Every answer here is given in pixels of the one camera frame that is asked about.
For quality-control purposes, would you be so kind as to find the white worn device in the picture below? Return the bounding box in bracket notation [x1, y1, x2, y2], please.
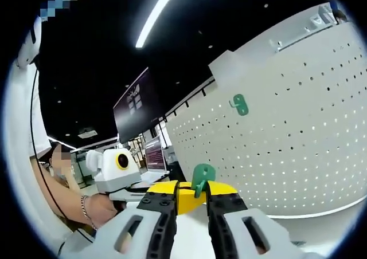
[15, 15, 44, 69]

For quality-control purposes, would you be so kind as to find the white perforated mounting plate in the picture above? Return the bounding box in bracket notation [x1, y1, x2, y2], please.
[165, 20, 367, 220]

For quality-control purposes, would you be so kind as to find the black cable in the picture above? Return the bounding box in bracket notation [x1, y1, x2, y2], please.
[30, 61, 95, 244]

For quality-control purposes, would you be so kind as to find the shelf rack with storage boxes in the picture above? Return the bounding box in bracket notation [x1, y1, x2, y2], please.
[268, 1, 349, 53]

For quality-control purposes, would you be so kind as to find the person's left hand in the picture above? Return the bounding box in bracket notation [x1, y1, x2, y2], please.
[85, 194, 119, 229]

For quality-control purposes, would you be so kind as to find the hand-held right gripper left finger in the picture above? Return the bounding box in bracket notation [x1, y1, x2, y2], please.
[58, 180, 180, 259]

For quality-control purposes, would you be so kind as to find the ceiling projector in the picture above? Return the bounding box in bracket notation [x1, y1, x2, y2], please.
[79, 128, 98, 139]

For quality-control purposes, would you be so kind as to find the large black monitor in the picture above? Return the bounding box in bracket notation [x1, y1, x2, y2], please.
[112, 66, 170, 144]

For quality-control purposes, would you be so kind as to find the open laptop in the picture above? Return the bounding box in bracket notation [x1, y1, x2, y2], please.
[140, 135, 171, 184]

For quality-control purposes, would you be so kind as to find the silver chain bracelet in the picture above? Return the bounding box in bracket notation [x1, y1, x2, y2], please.
[80, 195, 98, 230]

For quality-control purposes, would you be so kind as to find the curved ceiling light strip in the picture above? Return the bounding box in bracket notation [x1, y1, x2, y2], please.
[135, 0, 184, 49]

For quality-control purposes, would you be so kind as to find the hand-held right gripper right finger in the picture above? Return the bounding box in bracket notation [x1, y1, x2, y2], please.
[205, 180, 304, 259]

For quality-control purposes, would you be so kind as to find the green hook assembly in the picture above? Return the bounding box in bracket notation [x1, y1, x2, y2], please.
[192, 163, 217, 199]
[228, 94, 249, 116]

